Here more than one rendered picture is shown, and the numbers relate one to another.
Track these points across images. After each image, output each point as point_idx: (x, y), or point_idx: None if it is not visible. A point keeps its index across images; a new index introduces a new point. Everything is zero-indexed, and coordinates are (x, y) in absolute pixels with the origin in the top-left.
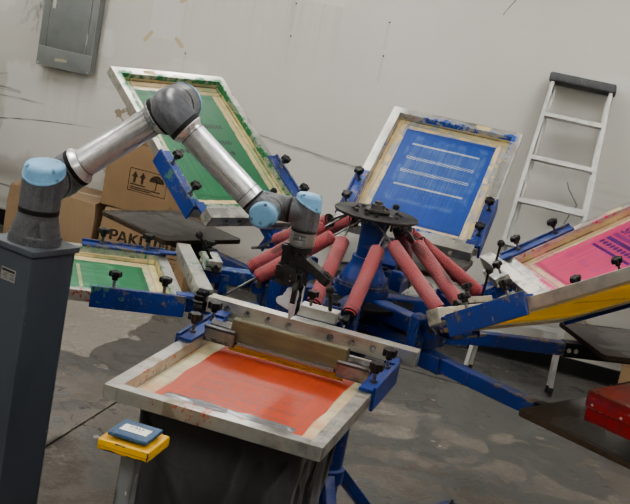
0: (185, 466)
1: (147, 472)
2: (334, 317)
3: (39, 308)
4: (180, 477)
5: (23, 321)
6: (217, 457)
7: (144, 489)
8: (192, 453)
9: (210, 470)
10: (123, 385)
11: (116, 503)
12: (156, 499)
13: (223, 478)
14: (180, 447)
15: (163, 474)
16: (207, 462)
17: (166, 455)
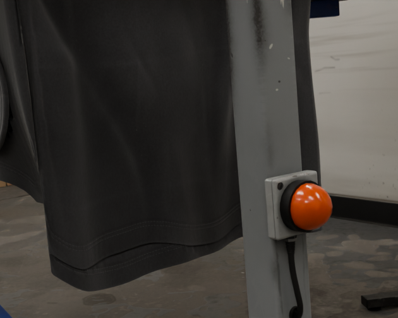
0: (138, 43)
1: (62, 93)
2: None
3: None
4: (134, 73)
5: None
6: (189, 0)
7: (66, 138)
8: (145, 7)
9: (183, 34)
10: None
11: (268, 39)
12: (90, 154)
13: (203, 45)
14: (119, 2)
15: (90, 88)
16: (175, 17)
17: (88, 38)
